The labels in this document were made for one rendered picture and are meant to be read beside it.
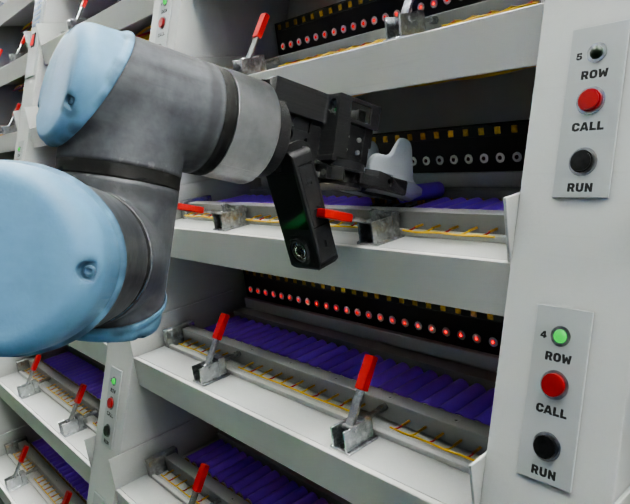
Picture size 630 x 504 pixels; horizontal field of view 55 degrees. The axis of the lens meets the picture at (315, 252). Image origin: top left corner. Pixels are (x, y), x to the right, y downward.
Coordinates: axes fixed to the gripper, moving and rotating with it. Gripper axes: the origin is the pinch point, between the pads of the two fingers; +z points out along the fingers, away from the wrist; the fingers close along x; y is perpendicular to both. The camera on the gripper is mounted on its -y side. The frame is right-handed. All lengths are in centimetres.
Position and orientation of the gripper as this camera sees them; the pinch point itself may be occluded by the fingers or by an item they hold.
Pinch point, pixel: (403, 196)
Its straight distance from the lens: 67.0
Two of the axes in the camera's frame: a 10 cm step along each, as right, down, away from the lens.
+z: 7.6, 1.1, 6.4
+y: 1.4, -9.9, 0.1
